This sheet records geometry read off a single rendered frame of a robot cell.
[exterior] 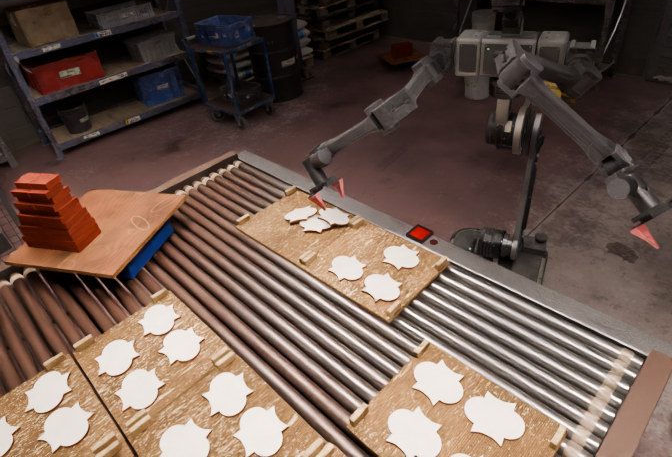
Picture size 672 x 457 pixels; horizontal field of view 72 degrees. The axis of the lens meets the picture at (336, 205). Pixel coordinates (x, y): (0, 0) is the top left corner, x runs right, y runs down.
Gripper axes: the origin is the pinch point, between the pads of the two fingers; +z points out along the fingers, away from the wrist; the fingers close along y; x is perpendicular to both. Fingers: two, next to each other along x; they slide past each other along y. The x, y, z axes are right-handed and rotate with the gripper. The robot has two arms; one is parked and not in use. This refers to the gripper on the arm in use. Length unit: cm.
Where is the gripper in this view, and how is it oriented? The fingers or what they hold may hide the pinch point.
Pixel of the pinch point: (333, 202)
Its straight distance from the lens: 180.0
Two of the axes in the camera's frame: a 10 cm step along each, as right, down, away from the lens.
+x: -4.4, 1.5, 8.9
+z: 5.1, 8.6, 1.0
